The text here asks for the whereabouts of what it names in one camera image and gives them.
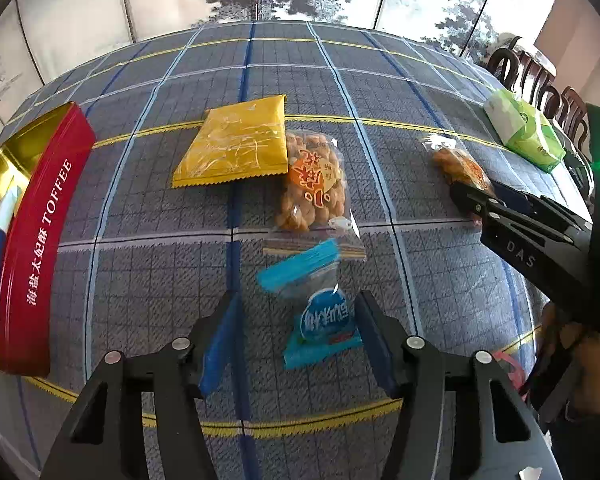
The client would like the plaid tablecloth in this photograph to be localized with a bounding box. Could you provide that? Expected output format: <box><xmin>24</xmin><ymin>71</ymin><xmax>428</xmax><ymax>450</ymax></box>
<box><xmin>0</xmin><ymin>20</ymin><xmax>596</xmax><ymax>480</ymax></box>

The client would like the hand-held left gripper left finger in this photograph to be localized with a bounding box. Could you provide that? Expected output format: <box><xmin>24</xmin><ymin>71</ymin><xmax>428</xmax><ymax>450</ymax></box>
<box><xmin>40</xmin><ymin>290</ymin><xmax>243</xmax><ymax>480</ymax></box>

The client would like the red tin box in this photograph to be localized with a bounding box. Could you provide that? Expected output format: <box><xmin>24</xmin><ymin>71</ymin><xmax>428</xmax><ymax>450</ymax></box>
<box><xmin>0</xmin><ymin>101</ymin><xmax>97</xmax><ymax>378</ymax></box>

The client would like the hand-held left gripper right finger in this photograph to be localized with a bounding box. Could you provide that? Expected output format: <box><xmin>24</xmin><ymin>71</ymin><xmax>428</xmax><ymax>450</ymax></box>
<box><xmin>355</xmin><ymin>290</ymin><xmax>563</xmax><ymax>480</ymax></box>

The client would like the pink plastic object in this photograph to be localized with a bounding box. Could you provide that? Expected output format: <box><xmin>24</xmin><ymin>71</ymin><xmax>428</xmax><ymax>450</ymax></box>
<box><xmin>492</xmin><ymin>350</ymin><xmax>528</xmax><ymax>403</ymax></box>

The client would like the green tissue pack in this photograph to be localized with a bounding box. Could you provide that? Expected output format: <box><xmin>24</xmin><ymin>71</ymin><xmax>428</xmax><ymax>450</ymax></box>
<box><xmin>482</xmin><ymin>87</ymin><xmax>567</xmax><ymax>173</ymax></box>

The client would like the large clear fried snack bag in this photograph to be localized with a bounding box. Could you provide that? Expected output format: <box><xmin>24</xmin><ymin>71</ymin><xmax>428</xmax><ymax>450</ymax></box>
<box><xmin>262</xmin><ymin>130</ymin><xmax>367</xmax><ymax>263</ymax></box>

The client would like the dark wooden chair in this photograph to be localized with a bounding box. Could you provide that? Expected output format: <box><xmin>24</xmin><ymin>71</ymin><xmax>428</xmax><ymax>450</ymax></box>
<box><xmin>560</xmin><ymin>86</ymin><xmax>595</xmax><ymax>161</ymax></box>
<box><xmin>486</xmin><ymin>35</ymin><xmax>561</xmax><ymax>111</ymax></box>

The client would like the small clear fried snack bag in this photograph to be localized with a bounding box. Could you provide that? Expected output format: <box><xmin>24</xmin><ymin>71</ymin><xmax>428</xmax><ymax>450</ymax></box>
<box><xmin>417</xmin><ymin>132</ymin><xmax>496</xmax><ymax>221</ymax></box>

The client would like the yellow snack packet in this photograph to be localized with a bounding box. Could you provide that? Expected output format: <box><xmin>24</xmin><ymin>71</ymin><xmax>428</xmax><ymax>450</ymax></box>
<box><xmin>172</xmin><ymin>94</ymin><xmax>288</xmax><ymax>189</ymax></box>

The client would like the light blue snack packet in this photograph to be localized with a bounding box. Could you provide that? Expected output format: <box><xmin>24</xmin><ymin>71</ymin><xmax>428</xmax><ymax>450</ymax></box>
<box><xmin>257</xmin><ymin>239</ymin><xmax>363</xmax><ymax>371</ymax></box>

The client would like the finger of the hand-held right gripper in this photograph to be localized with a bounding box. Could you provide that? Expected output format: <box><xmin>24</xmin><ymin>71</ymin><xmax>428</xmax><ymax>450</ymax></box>
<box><xmin>450</xmin><ymin>181</ymin><xmax>571</xmax><ymax>246</ymax></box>
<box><xmin>495</xmin><ymin>182</ymin><xmax>593</xmax><ymax>233</ymax></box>

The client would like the painted folding screen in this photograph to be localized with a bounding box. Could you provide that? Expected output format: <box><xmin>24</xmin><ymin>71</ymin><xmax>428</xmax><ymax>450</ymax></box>
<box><xmin>0</xmin><ymin>0</ymin><xmax>566</xmax><ymax>131</ymax></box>

